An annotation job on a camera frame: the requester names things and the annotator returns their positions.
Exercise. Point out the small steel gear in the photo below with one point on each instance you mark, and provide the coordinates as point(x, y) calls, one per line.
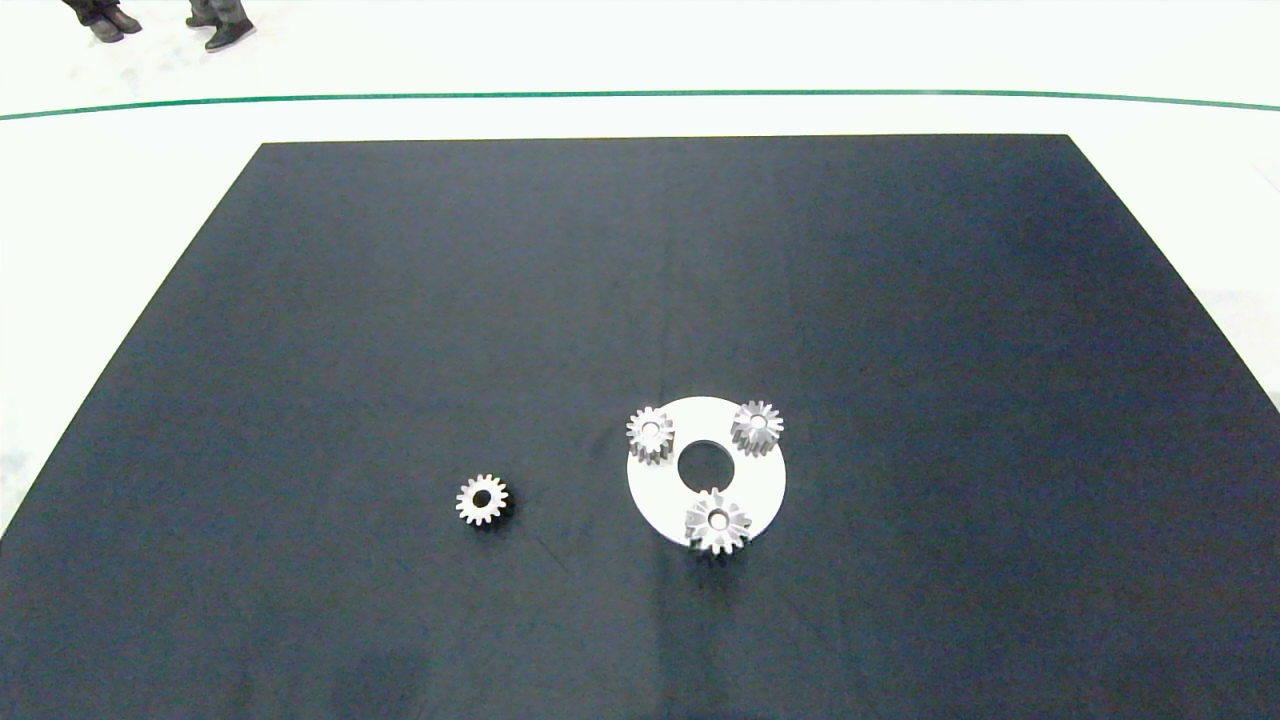
point(640, 430)
point(469, 500)
point(746, 428)

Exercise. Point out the larger steel gear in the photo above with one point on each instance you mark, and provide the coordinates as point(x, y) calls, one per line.
point(700, 520)

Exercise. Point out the round white pin plate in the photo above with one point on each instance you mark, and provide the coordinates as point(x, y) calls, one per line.
point(762, 480)

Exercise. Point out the dark mat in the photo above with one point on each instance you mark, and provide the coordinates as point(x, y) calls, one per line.
point(400, 330)

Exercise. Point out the person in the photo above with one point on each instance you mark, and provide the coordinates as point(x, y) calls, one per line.
point(110, 20)
point(228, 30)

